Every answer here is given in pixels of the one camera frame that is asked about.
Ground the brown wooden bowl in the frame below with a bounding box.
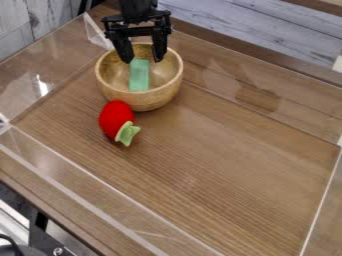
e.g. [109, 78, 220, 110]
[95, 42, 185, 112]

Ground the black table frame clamp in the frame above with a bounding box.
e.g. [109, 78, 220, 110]
[0, 209, 79, 256]

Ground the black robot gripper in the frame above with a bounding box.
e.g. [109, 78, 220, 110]
[102, 0, 173, 64]

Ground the green rectangular block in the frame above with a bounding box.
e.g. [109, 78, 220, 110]
[129, 59, 150, 91]

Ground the red plush strawberry toy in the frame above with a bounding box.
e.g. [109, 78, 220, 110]
[99, 100, 141, 146]

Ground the clear acrylic corner bracket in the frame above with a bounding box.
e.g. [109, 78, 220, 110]
[83, 13, 114, 50]

